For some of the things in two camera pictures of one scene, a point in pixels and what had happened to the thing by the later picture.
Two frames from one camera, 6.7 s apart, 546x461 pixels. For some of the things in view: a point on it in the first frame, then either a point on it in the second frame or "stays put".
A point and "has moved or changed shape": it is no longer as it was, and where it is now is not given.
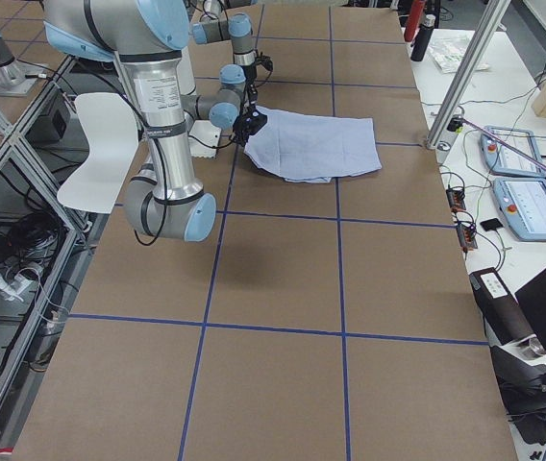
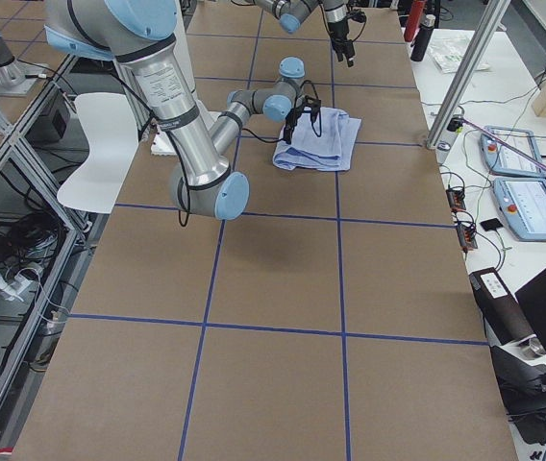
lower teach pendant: [533, 210] stays put
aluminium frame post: [490, 21] stays put
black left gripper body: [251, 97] → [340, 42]
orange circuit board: [457, 199] stays put
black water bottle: [423, 38] stays put
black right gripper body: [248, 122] → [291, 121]
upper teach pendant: [500, 159] stays put
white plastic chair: [111, 128] stays put
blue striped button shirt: [311, 148] has moved or changed shape
